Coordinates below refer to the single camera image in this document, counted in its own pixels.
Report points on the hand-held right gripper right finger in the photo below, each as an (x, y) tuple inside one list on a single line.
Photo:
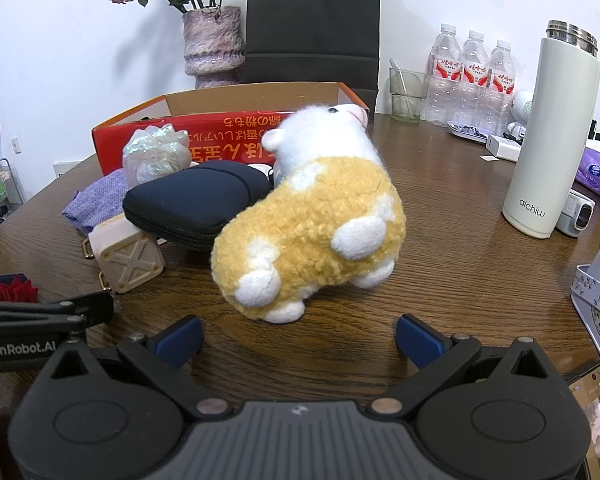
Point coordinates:
[(420, 342)]

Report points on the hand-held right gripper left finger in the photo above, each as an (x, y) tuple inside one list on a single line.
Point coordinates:
[(182, 342)]

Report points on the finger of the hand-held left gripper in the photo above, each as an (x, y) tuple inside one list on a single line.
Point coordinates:
[(40, 310)]

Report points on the purple knitted cloth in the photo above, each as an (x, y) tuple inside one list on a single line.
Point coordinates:
[(97, 200)]

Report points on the black zip pouch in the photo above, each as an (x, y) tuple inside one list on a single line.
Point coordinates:
[(190, 205)]

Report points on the yellow white plush toy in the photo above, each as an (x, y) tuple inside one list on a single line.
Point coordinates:
[(305, 220)]

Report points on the iridescent bundle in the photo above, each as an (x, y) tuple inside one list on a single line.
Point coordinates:
[(155, 152)]

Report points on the red cardboard box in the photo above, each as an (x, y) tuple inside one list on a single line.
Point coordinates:
[(230, 127)]

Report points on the brown wooden desktop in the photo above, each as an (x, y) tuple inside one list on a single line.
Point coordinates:
[(455, 260)]

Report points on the red rose gift box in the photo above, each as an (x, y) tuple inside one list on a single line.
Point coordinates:
[(10, 290)]

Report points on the beige cube speaker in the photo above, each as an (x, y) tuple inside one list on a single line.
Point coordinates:
[(130, 260)]

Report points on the floral tin box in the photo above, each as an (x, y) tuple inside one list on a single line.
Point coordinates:
[(597, 305)]

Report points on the small black white item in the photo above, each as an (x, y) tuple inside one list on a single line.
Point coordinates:
[(266, 172)]

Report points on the white handheld device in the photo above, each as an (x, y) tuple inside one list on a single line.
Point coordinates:
[(577, 212)]

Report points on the white charger box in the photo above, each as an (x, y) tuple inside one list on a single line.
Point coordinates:
[(502, 147)]

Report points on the blue white flat packet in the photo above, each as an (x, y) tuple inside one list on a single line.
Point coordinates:
[(467, 131)]

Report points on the white thermos bottle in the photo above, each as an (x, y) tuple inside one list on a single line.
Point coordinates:
[(550, 135)]

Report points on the white robot toy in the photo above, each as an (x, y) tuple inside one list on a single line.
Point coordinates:
[(521, 110)]

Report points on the red label water bottle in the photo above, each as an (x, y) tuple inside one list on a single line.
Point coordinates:
[(442, 85), (502, 92), (474, 90)]

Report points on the white spoon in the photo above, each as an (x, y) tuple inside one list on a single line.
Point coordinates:
[(399, 72)]

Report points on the purple ceramic vase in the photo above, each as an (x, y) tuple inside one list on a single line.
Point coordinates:
[(212, 45)]

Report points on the black paper bag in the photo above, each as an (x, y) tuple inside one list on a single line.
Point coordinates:
[(310, 20)]

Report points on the white wall switch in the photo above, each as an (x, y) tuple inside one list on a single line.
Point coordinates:
[(16, 145)]

